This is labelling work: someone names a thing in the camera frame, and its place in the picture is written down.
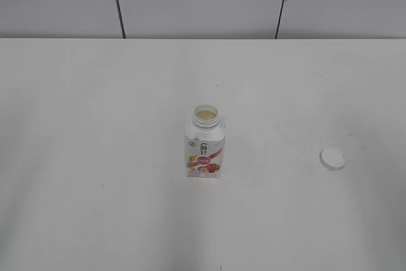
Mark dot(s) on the white yogurt carton bottle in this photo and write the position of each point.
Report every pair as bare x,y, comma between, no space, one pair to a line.
205,137

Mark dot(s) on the white screw cap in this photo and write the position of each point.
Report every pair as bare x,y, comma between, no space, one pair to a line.
332,159

